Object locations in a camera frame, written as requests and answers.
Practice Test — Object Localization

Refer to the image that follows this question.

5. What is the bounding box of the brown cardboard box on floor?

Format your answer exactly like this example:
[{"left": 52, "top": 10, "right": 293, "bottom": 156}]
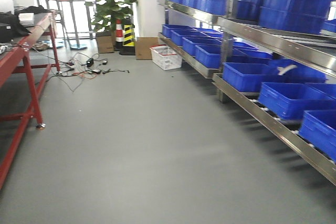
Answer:
[{"left": 135, "top": 37, "right": 158, "bottom": 60}]

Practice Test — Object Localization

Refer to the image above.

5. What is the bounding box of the red white traffic cone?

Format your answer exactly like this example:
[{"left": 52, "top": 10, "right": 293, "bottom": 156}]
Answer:
[{"left": 115, "top": 19, "right": 124, "bottom": 51}]

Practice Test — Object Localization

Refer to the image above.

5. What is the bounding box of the green potted plant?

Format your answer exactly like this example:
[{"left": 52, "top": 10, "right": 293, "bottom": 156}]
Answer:
[{"left": 85, "top": 0, "right": 139, "bottom": 35}]

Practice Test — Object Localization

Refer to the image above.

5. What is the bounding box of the steel roller shelf rack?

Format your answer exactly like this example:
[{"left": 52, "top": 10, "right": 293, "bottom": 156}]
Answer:
[{"left": 157, "top": 0, "right": 335, "bottom": 183}]

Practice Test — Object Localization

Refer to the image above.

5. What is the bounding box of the yellow black striped post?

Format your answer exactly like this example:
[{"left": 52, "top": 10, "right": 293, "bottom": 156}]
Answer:
[{"left": 120, "top": 18, "right": 135, "bottom": 55}]

